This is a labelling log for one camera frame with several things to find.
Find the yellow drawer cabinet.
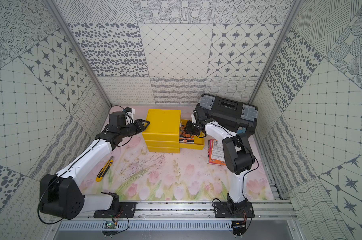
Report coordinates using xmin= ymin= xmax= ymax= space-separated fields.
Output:
xmin=142 ymin=109 xmax=181 ymax=154

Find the orange seed bag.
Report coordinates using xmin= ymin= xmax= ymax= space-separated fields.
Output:
xmin=179 ymin=125 xmax=194 ymax=144

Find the yellow top drawer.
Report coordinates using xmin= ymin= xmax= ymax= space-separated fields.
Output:
xmin=179 ymin=120 xmax=205 ymax=150

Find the pink seed bag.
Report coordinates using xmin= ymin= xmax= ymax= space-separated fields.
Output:
xmin=208 ymin=140 xmax=226 ymax=166

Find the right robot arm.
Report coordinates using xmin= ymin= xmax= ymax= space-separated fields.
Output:
xmin=186 ymin=107 xmax=258 ymax=212

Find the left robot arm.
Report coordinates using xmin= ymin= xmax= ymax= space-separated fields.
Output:
xmin=37 ymin=108 xmax=150 ymax=220

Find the black toolbox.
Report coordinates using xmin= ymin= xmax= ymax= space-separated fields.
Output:
xmin=194 ymin=94 xmax=258 ymax=136

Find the yellow utility knife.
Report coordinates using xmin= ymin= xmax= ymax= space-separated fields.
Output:
xmin=96 ymin=157 xmax=114 ymax=182

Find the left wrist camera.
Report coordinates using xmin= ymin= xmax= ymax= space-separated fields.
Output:
xmin=123 ymin=107 xmax=136 ymax=118

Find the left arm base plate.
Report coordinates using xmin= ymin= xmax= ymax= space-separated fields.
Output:
xmin=93 ymin=202 xmax=137 ymax=219

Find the aluminium mounting rail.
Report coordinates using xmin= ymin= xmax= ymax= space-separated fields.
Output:
xmin=61 ymin=199 xmax=298 ymax=222

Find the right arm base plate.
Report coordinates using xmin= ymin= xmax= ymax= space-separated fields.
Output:
xmin=213 ymin=201 xmax=255 ymax=219

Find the white vented cable duct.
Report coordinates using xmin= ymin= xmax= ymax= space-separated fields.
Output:
xmin=59 ymin=220 xmax=232 ymax=231

